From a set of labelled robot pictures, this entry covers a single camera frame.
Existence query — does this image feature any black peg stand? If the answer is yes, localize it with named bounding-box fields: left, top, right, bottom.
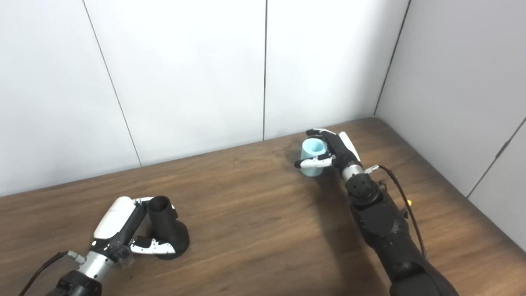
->
left=147, top=196, right=190, bottom=260

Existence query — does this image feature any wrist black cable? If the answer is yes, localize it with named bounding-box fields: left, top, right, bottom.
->
left=364, top=164, right=428, bottom=259
left=16, top=251, right=87, bottom=296

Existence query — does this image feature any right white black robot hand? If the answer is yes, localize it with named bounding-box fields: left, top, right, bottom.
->
left=294, top=128, right=364, bottom=173

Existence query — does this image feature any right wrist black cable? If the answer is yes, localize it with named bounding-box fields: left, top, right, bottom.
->
left=364, top=164, right=428, bottom=259

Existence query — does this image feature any light-blue hose piece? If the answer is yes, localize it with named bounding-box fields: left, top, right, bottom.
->
left=300, top=138, right=328, bottom=178

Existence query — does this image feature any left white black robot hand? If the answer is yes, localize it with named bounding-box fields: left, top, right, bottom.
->
left=90, top=196, right=178, bottom=264

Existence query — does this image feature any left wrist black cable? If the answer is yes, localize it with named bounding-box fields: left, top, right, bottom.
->
left=16, top=251, right=87, bottom=296

